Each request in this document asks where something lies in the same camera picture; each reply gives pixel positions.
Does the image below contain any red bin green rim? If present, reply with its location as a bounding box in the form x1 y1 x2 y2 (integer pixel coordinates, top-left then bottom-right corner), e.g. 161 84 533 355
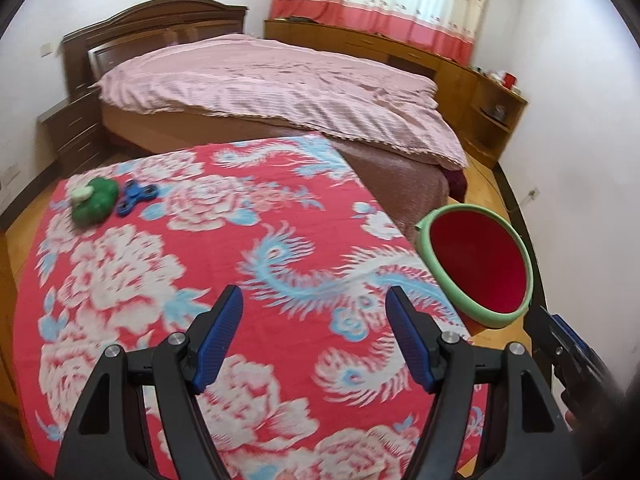
416 204 534 330

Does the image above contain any red floral tablecloth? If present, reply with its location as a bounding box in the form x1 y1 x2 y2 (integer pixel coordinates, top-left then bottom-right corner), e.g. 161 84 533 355
14 136 465 479

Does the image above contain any green clover squishy toy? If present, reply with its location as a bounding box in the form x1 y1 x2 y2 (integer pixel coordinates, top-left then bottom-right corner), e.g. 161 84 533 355
70 177 119 229

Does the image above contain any blue fidget spinner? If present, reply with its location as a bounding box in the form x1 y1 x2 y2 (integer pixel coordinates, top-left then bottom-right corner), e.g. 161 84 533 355
115 180 160 218

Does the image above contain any red cup on shelf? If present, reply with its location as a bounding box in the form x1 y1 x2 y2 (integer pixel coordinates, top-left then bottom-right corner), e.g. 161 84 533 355
502 73 516 90

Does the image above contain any dark wooden nightstand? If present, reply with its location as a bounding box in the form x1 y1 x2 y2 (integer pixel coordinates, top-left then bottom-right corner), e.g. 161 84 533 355
38 89 110 177

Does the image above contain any pink checkered bedspread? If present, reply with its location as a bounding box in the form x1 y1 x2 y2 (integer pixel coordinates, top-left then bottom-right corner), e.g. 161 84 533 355
96 34 468 171

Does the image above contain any dark wooden headboard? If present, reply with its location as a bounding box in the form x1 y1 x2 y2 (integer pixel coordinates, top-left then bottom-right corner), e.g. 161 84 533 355
61 0 248 98

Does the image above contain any wooden bed frame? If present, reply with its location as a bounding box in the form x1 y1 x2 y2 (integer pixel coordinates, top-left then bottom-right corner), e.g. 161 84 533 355
98 104 467 231

